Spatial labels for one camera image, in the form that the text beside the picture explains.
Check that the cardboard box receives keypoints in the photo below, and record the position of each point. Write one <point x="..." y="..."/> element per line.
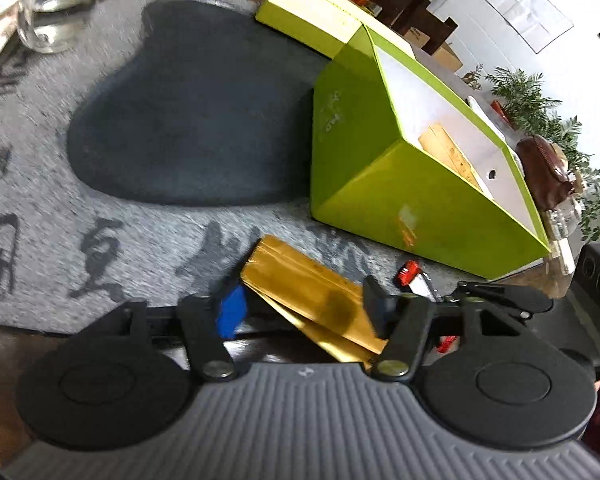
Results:
<point x="447" y="57"/>

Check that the red snack packet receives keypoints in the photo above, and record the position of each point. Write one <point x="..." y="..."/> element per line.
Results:
<point x="407" y="274"/>

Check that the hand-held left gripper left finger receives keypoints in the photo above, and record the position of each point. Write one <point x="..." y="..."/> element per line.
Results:
<point x="232" y="310"/>

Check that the gold foil pouch black print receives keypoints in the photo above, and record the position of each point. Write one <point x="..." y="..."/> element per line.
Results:
<point x="450" y="155"/>

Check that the white wall notice sheet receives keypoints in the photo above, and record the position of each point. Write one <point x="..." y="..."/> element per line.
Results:
<point x="530" y="10"/>

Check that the leafy green plant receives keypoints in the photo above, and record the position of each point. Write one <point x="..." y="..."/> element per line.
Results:
<point x="595" y="190"/>

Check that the plain gold foil pouch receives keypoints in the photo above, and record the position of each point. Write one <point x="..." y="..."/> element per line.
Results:
<point x="305" y="280"/>

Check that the glass pitcher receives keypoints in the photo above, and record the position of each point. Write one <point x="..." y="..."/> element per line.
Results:
<point x="55" y="25"/>

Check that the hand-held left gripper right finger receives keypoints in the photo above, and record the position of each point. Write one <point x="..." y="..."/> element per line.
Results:
<point x="377" y="305"/>

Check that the small glass teapot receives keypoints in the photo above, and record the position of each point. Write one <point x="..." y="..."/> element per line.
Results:
<point x="562" y="220"/>

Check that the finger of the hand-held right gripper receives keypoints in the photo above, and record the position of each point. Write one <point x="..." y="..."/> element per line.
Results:
<point x="520" y="300"/>

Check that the brown leather pouch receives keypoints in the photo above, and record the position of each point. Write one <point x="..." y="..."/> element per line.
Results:
<point x="545" y="170"/>

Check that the yellow-green box lid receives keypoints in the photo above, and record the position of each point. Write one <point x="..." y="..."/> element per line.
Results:
<point x="305" y="5"/>

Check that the grey stone tea tray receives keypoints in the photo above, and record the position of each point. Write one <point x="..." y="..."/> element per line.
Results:
<point x="130" y="260"/>

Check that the green shoe box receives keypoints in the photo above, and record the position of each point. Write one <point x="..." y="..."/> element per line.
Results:
<point x="430" y="210"/>

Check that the small twiggy potted plant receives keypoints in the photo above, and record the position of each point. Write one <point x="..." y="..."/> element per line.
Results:
<point x="472" y="77"/>

